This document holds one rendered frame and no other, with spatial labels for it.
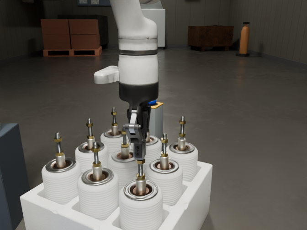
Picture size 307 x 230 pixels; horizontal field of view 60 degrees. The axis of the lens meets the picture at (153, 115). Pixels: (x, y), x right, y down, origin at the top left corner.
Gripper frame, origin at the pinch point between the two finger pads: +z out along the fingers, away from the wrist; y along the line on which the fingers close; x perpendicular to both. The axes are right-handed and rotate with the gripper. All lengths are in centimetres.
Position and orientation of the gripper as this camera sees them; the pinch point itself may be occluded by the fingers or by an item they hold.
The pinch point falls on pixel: (139, 148)
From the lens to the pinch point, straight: 55.1
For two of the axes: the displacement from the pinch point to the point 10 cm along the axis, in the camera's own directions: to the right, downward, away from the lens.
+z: 0.0, 9.5, 3.2
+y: 1.7, -3.2, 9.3
